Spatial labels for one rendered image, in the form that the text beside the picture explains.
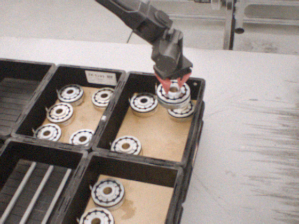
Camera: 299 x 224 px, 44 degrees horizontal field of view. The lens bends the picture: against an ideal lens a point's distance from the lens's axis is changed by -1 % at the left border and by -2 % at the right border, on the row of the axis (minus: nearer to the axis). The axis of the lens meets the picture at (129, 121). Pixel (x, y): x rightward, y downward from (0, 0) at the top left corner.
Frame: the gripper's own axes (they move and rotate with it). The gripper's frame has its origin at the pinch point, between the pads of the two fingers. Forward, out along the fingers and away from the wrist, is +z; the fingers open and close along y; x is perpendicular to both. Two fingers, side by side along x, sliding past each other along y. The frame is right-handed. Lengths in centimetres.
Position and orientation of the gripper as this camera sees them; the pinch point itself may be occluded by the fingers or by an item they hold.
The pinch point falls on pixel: (173, 87)
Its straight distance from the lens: 117.2
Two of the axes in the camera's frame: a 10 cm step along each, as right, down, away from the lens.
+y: 8.7, -4.1, 2.7
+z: 0.9, 6.7, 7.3
